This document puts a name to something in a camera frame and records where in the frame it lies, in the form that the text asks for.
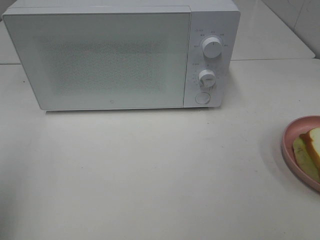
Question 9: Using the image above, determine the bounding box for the pink round plate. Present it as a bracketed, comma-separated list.
[281, 115, 320, 193]

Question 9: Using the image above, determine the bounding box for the white microwave door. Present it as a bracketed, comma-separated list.
[4, 13, 190, 111]

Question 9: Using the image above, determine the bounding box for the white bread sandwich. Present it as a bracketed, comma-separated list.
[293, 127, 320, 183]

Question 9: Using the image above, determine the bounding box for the white microwave oven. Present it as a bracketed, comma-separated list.
[2, 0, 241, 110]

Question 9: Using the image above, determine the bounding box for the white microwave knob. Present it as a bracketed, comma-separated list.
[201, 36, 223, 59]
[198, 69, 217, 88]

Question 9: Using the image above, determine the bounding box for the round door release button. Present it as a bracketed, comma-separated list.
[195, 92, 211, 105]

